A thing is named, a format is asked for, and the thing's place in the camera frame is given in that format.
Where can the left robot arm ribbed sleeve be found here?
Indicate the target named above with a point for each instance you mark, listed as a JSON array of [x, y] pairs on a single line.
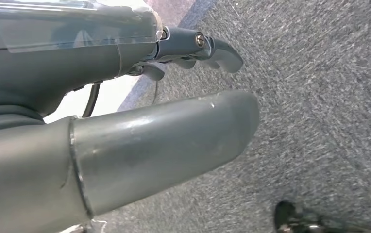
[[5, 119]]

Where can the glossy black robot foot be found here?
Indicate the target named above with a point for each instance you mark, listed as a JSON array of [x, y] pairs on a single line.
[[295, 218]]

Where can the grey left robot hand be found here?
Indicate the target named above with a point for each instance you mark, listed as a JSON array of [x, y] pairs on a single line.
[[140, 144]]

